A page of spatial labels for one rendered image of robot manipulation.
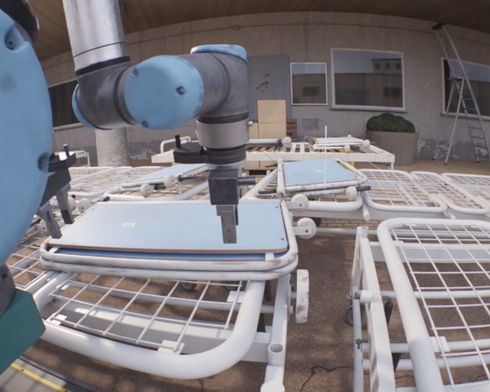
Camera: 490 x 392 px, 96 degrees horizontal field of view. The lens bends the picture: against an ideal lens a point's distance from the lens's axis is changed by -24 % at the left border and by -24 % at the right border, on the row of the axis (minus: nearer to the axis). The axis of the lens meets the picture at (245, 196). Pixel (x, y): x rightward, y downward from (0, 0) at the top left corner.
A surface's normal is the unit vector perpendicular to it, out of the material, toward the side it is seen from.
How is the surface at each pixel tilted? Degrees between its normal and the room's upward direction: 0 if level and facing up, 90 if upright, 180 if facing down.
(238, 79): 92
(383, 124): 73
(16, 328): 90
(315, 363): 0
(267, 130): 90
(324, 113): 90
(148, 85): 102
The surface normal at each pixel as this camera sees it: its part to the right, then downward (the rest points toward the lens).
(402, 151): -0.04, 0.44
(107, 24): 0.78, 0.20
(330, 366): -0.04, -0.96
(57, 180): 1.00, -0.02
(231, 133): 0.38, 0.42
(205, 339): -0.16, 0.26
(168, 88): -0.32, 0.45
